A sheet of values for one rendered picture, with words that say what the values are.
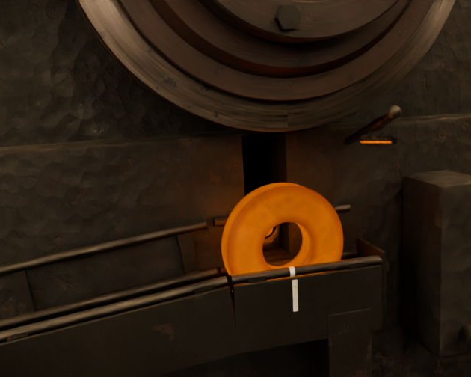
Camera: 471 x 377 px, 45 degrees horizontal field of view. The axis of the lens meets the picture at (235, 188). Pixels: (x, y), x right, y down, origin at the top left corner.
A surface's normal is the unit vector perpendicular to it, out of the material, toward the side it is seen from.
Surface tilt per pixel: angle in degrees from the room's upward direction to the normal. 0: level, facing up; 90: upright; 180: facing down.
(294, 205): 90
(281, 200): 90
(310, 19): 90
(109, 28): 90
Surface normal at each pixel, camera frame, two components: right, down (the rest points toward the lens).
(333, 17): 0.24, 0.18
